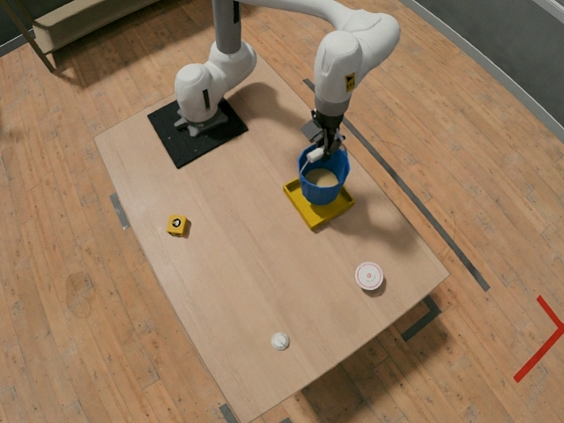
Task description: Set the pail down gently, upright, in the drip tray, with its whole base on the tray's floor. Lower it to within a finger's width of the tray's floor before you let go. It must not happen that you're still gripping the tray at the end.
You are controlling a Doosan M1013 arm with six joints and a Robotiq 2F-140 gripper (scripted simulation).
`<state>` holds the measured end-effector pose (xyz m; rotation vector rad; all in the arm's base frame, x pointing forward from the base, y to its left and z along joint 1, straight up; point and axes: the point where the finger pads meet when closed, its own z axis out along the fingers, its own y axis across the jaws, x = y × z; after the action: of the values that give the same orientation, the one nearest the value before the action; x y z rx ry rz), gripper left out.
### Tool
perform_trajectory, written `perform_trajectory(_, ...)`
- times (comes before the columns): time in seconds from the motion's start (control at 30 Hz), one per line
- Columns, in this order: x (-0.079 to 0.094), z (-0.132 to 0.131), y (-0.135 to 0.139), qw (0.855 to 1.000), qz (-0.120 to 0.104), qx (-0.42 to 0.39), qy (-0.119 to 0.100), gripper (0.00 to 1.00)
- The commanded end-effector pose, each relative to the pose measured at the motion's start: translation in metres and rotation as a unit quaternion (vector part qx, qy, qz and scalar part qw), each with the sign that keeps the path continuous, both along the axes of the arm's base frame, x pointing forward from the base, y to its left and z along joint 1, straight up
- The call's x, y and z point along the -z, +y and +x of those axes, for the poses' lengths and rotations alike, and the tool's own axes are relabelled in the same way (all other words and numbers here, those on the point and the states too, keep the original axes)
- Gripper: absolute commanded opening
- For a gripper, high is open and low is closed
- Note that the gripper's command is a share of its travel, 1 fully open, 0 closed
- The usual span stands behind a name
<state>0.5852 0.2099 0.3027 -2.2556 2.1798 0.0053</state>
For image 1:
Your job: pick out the blue pail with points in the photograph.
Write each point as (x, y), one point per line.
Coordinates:
(332, 172)

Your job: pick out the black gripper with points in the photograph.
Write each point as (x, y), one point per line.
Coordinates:
(331, 124)

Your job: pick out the white yogurt cup with red stripes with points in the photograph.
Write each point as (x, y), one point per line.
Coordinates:
(369, 275)

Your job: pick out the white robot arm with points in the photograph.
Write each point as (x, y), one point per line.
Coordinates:
(341, 61)

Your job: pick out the yellow shallow tray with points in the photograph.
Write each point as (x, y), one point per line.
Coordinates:
(315, 215)

